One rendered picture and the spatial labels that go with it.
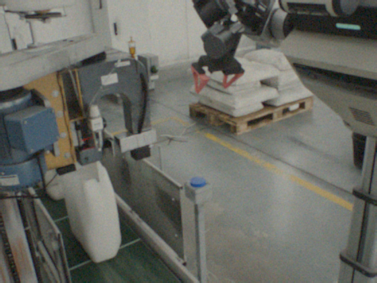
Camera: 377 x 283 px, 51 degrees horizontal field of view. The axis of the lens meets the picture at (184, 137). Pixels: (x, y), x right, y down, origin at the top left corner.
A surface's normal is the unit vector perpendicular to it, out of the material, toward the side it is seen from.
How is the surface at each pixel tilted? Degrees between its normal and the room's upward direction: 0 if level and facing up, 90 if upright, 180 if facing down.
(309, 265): 0
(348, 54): 40
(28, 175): 91
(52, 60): 90
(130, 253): 0
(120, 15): 90
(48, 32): 90
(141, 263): 0
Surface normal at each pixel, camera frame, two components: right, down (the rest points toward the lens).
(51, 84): 0.55, 0.30
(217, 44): -0.49, 0.51
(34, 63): 0.95, 0.07
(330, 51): -0.58, -0.54
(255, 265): -0.05, -0.92
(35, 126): 0.85, 0.17
